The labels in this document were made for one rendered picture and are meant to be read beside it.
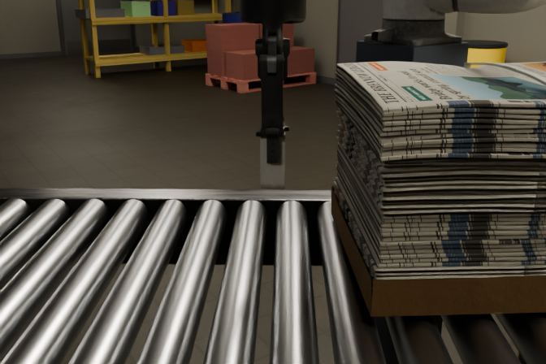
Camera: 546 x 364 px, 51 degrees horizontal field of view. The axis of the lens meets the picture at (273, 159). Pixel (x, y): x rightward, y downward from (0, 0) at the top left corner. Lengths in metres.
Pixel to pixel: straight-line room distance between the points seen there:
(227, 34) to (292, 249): 6.10
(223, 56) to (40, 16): 4.72
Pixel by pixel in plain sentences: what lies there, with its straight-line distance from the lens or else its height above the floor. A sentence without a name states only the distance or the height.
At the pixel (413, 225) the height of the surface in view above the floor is 0.91.
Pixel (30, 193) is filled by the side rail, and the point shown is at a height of 0.80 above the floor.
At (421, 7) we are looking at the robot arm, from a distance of 1.47.
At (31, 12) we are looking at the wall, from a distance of 10.76.
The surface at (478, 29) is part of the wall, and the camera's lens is 5.68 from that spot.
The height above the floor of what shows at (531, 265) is 0.86.
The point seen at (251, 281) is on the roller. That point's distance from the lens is 0.71.
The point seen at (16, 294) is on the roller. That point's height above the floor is 0.80.
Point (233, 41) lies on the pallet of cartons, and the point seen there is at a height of 0.54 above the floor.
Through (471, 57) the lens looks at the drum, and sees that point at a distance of 5.03.
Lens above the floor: 1.13
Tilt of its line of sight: 17 degrees down
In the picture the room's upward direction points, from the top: straight up
